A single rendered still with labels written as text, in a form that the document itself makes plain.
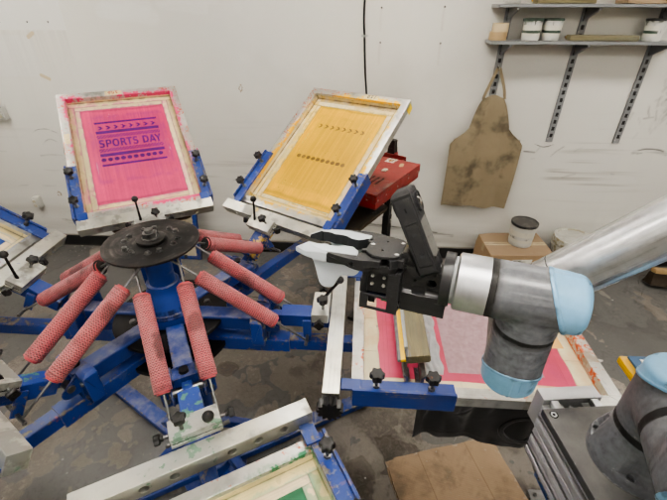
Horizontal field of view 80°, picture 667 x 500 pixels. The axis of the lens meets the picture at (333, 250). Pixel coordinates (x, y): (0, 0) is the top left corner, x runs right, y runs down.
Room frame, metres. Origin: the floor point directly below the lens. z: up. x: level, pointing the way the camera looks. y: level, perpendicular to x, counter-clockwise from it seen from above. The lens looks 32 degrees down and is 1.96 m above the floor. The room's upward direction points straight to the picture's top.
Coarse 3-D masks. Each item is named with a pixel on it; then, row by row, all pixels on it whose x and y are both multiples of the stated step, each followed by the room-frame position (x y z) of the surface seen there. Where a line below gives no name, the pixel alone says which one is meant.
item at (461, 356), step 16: (384, 336) 1.03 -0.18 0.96; (448, 336) 1.03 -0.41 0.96; (464, 336) 1.03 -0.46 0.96; (384, 352) 0.95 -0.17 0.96; (448, 352) 0.95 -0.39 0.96; (464, 352) 0.95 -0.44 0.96; (480, 352) 0.95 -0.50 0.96; (384, 368) 0.88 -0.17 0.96; (400, 368) 0.88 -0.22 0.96; (448, 368) 0.88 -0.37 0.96; (464, 368) 0.88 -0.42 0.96; (544, 368) 0.88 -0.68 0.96; (560, 368) 0.88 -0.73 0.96; (544, 384) 0.82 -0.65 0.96; (560, 384) 0.82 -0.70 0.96
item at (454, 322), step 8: (376, 304) 1.21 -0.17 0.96; (384, 304) 1.21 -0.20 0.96; (448, 304) 1.21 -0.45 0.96; (376, 312) 1.16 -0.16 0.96; (384, 312) 1.16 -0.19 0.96; (448, 312) 1.15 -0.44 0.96; (456, 312) 1.15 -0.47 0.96; (464, 312) 1.15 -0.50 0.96; (384, 320) 1.11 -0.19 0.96; (392, 320) 1.11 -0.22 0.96; (440, 320) 1.11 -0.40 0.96; (448, 320) 1.11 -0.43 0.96; (456, 320) 1.11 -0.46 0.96; (464, 320) 1.11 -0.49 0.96; (472, 320) 1.11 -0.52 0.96; (480, 320) 1.11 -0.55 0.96; (384, 328) 1.07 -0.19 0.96; (392, 328) 1.07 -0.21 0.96; (440, 328) 1.07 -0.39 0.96; (448, 328) 1.07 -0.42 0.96; (456, 328) 1.07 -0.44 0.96; (464, 328) 1.07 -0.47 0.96; (472, 328) 1.07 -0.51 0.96; (480, 328) 1.07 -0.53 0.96; (480, 336) 1.03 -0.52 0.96
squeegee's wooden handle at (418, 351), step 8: (408, 312) 1.04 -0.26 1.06; (416, 312) 1.04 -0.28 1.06; (408, 320) 1.00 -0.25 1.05; (416, 320) 1.00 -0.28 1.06; (408, 328) 0.96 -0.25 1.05; (416, 328) 0.96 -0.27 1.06; (424, 328) 0.96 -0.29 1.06; (408, 336) 0.93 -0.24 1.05; (416, 336) 0.92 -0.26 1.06; (424, 336) 0.92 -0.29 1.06; (408, 344) 0.89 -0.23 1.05; (416, 344) 0.89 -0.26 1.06; (424, 344) 0.89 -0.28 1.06; (408, 352) 0.86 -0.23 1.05; (416, 352) 0.86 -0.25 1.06; (424, 352) 0.85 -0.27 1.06; (408, 360) 0.84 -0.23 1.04; (416, 360) 0.84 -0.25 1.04; (424, 360) 0.84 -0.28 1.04
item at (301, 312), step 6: (288, 306) 1.09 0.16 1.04; (294, 306) 1.09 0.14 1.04; (300, 306) 1.09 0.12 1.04; (306, 306) 1.09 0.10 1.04; (312, 306) 1.09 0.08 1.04; (282, 312) 1.06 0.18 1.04; (288, 312) 1.06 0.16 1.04; (294, 312) 1.06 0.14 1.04; (300, 312) 1.06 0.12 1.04; (306, 312) 1.06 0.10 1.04; (330, 312) 1.06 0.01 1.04; (282, 318) 1.05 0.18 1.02; (288, 318) 1.04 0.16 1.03; (294, 318) 1.04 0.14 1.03; (300, 318) 1.04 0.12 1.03; (306, 318) 1.04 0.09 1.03; (288, 324) 1.04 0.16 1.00; (294, 324) 1.04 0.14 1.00; (300, 324) 1.04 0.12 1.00; (312, 324) 1.04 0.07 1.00; (324, 324) 1.04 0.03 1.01
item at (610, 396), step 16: (576, 336) 0.99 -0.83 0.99; (352, 352) 0.92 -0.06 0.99; (576, 352) 0.95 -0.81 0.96; (592, 352) 0.92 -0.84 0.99; (352, 368) 0.85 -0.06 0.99; (592, 368) 0.85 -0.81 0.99; (608, 384) 0.79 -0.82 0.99; (464, 400) 0.75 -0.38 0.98; (480, 400) 0.74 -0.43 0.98; (496, 400) 0.74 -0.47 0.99; (512, 400) 0.74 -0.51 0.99; (528, 400) 0.74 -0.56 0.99; (608, 400) 0.74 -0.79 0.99
